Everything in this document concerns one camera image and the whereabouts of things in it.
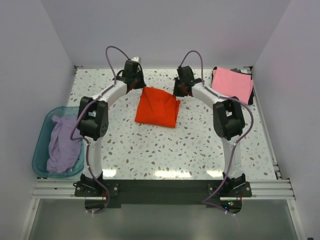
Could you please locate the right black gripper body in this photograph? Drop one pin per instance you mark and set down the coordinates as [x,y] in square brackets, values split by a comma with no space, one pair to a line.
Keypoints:
[178,89]

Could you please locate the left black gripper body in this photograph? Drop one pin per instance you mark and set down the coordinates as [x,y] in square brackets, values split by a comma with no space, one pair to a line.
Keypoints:
[138,79]

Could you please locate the orange t shirt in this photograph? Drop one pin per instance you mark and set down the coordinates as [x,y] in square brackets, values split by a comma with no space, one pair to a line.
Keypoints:
[157,107]

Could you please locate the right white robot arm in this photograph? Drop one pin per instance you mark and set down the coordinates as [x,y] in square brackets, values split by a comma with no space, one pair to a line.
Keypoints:
[228,121]

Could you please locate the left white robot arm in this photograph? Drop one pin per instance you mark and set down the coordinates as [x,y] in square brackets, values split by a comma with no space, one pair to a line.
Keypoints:
[93,118]

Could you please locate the pink folded t shirt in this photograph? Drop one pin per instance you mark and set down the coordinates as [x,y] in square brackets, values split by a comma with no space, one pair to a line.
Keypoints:
[231,83]

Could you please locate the black folded t shirt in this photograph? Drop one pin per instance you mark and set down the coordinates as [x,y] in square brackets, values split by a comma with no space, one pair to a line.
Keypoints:
[250,75]

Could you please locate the lavender t shirt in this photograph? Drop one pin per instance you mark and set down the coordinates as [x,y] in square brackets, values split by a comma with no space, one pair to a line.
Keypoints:
[63,152]

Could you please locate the teal plastic basket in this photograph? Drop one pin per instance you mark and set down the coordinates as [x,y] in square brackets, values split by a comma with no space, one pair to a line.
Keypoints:
[41,153]

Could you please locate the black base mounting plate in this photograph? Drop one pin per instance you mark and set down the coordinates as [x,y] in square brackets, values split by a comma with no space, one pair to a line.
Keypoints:
[144,192]

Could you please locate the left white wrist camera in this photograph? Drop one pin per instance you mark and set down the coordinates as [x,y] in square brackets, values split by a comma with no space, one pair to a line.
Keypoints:
[136,59]

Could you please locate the aluminium frame rail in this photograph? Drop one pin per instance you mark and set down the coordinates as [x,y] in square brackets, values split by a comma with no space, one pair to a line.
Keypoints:
[261,189]

